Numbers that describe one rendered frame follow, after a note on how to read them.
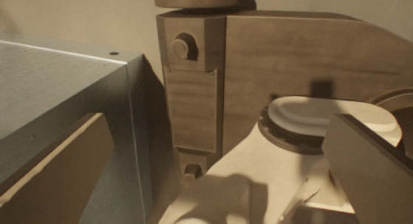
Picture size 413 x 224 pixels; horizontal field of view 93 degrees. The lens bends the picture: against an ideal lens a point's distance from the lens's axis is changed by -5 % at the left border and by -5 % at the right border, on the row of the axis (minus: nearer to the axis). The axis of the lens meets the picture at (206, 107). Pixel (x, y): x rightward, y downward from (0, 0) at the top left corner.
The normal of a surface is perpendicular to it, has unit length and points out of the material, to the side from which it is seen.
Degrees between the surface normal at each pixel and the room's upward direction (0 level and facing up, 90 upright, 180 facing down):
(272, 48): 0
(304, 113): 90
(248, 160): 90
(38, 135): 90
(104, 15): 0
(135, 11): 0
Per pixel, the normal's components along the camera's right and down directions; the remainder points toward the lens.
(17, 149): 0.97, 0.20
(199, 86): -0.22, 0.50
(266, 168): -0.01, -0.86
